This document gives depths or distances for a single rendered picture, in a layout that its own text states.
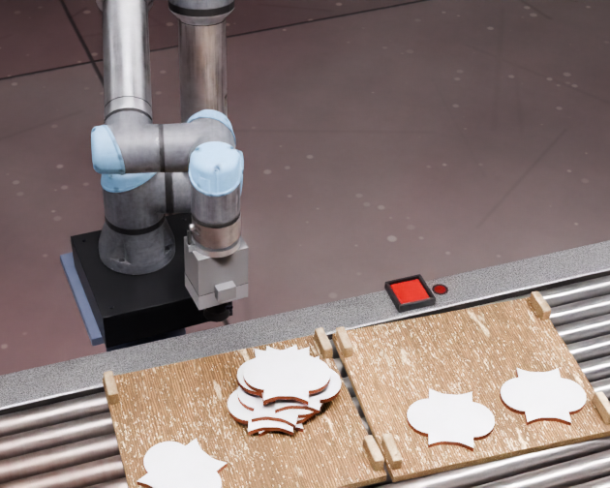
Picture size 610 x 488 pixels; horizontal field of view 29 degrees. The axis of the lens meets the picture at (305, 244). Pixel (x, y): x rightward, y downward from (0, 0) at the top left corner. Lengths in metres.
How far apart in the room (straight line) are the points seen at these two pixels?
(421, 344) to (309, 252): 1.67
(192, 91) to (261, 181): 1.99
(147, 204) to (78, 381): 0.35
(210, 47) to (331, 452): 0.73
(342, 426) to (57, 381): 0.52
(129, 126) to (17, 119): 2.72
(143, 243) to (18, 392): 0.37
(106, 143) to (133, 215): 0.45
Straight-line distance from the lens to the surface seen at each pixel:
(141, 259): 2.29
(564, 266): 2.44
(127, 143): 1.81
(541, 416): 2.09
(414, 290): 2.31
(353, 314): 2.27
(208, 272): 1.82
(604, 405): 2.11
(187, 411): 2.06
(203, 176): 1.72
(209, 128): 1.82
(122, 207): 2.23
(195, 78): 2.13
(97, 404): 2.12
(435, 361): 2.16
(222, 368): 2.13
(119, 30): 1.95
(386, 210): 4.00
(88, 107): 4.55
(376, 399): 2.09
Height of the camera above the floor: 2.46
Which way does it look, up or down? 40 degrees down
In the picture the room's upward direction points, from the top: 1 degrees clockwise
